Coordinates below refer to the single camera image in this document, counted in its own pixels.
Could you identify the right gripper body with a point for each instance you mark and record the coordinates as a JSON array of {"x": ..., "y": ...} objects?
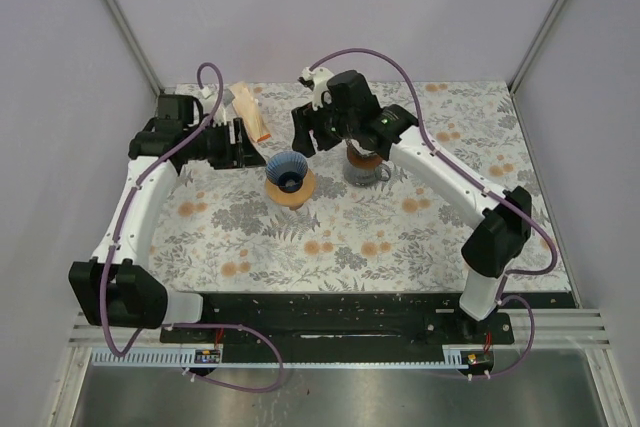
[{"x": 328, "y": 127}]

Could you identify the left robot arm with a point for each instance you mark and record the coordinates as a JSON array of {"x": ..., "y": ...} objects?
[{"x": 114, "y": 286}]

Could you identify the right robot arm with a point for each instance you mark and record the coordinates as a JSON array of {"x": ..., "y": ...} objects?
[{"x": 495, "y": 215}]

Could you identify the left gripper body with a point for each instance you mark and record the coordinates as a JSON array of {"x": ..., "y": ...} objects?
[{"x": 217, "y": 148}]

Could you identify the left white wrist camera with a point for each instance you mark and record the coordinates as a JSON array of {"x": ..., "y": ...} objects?
[{"x": 224, "y": 102}]

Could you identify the white cable duct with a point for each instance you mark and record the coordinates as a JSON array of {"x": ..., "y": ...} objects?
[{"x": 151, "y": 357}]

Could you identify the blue plastic dripper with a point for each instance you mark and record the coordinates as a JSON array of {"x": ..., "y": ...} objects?
[{"x": 285, "y": 172}]

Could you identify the grey glass server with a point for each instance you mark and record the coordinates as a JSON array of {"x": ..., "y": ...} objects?
[{"x": 365, "y": 174}]

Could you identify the floral table mat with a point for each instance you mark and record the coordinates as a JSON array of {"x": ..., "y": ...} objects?
[{"x": 219, "y": 231}]

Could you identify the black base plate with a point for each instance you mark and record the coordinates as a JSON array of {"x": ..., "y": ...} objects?
[{"x": 338, "y": 329}]

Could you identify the coffee filter paper pack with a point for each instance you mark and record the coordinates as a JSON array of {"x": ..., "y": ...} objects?
[{"x": 247, "y": 107}]

